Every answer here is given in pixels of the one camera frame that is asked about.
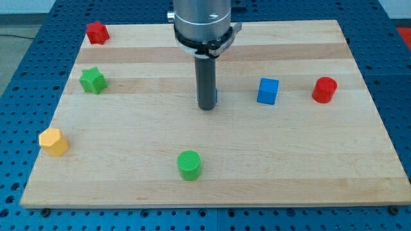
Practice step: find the green star block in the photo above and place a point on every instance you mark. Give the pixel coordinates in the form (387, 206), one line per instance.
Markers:
(92, 80)

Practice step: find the red cylinder block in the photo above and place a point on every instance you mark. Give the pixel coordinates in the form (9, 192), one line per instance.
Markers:
(324, 89)

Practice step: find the yellow hexagon block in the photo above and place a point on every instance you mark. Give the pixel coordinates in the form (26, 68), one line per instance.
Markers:
(53, 142)

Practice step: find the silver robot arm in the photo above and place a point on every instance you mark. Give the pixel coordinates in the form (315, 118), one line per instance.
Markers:
(202, 20)

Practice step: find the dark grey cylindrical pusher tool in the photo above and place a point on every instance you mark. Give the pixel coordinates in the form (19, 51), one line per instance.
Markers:
(206, 82)

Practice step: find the wooden board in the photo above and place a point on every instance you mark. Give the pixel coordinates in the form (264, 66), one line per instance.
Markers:
(124, 142)

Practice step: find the blue cube block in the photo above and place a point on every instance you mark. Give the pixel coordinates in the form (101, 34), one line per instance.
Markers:
(267, 92)

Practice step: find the green cylinder block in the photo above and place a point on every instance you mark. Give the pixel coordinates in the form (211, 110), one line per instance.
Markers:
(189, 165)

